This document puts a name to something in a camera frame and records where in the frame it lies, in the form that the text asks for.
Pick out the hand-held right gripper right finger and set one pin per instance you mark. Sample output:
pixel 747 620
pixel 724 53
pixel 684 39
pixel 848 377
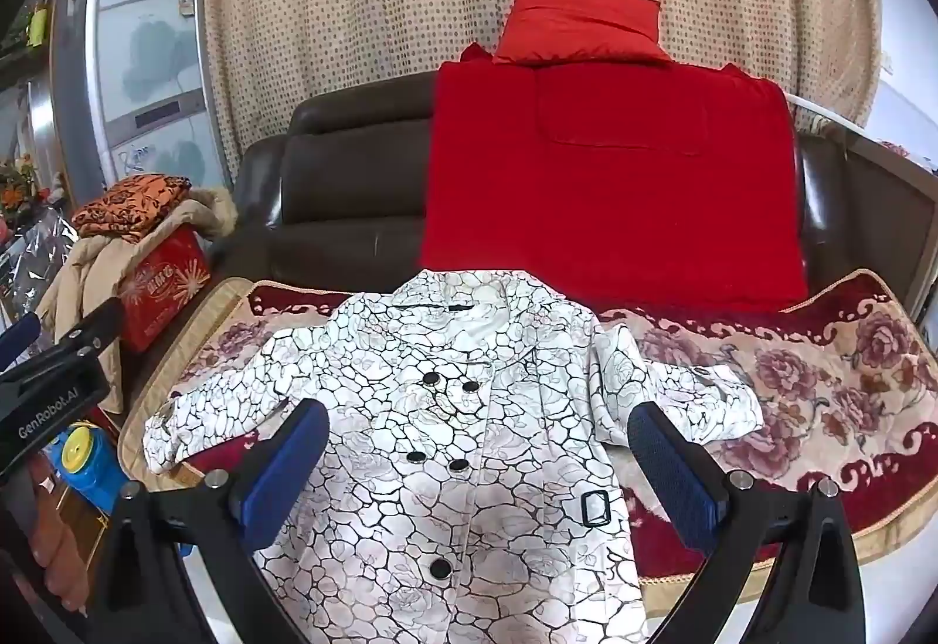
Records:
pixel 674 475

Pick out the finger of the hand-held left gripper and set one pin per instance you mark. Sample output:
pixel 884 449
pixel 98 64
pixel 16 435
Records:
pixel 88 329
pixel 18 340

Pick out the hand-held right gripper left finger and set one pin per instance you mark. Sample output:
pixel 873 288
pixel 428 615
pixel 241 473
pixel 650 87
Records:
pixel 286 468

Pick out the white black patterned coat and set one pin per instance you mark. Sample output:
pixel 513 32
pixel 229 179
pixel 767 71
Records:
pixel 469 468

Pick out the person's left hand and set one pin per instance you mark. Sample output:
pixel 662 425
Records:
pixel 62 556

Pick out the beige fur-trimmed jacket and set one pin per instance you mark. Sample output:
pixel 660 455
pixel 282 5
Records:
pixel 88 270

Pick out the red cardboard box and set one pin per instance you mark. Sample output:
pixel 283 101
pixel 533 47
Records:
pixel 161 292

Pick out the clear plastic wrap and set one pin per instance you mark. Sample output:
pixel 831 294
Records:
pixel 33 255

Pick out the orange black patterned cloth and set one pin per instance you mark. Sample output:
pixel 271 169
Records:
pixel 132 204

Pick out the flower arrangement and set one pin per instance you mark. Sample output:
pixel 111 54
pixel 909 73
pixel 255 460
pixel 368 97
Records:
pixel 15 182

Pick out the floral sofa blanket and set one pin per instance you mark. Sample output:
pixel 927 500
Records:
pixel 806 380

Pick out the wooden display cabinet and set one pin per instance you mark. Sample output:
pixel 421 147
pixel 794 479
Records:
pixel 33 101

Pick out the silver refrigerator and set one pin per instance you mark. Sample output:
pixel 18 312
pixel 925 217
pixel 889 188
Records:
pixel 146 65

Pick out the brown leather sofa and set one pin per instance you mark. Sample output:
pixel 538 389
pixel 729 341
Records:
pixel 344 189

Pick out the red blanket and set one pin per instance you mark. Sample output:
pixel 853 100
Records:
pixel 608 197

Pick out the yellow bottle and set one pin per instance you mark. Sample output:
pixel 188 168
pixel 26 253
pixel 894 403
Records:
pixel 38 24

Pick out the white rod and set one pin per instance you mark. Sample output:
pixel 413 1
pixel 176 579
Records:
pixel 828 112

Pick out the red pillow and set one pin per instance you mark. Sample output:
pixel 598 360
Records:
pixel 579 21

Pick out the brown wooden bed frame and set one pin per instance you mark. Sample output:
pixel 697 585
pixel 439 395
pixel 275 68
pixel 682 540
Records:
pixel 887 211

